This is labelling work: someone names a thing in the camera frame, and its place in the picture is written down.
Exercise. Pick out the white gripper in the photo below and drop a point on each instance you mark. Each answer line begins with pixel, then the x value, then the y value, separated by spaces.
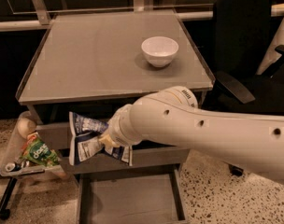
pixel 116 129

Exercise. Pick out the blue chip bag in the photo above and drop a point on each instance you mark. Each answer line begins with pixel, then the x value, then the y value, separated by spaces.
pixel 85 144

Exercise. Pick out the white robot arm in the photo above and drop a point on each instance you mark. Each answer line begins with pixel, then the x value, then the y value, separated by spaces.
pixel 251 142

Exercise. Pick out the grey middle drawer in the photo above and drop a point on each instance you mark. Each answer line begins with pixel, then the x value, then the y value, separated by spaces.
pixel 148 157

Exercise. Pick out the grey open bottom drawer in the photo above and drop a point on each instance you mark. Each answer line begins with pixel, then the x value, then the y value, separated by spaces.
pixel 132 196

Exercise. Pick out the green chip bag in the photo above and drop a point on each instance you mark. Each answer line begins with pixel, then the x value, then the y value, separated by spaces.
pixel 36 151

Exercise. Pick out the grey drawer cabinet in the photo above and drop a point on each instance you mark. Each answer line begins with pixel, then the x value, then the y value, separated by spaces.
pixel 99 66

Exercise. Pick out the pale round object in bin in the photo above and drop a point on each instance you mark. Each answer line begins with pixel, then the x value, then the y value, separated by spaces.
pixel 25 126

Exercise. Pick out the white ceramic bowl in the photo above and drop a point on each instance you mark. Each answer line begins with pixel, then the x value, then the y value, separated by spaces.
pixel 159 51

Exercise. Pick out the black stand leg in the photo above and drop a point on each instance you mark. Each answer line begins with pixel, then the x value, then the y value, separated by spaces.
pixel 4 212

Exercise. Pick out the black office chair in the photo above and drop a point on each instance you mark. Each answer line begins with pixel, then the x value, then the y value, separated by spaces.
pixel 241 30

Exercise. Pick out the metal rail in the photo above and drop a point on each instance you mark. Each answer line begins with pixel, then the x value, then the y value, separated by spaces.
pixel 22 15

